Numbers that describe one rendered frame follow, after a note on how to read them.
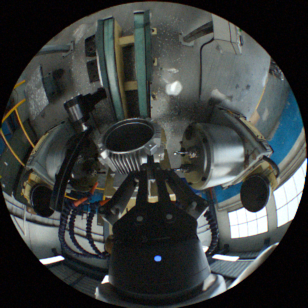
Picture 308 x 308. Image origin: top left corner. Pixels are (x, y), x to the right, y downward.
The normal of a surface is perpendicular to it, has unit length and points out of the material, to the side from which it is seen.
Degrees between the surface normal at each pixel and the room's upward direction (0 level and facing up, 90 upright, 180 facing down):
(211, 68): 0
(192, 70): 0
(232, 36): 58
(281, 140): 90
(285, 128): 90
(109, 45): 0
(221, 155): 50
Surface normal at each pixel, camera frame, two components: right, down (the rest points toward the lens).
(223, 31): -0.81, 0.47
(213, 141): 0.00, -0.31
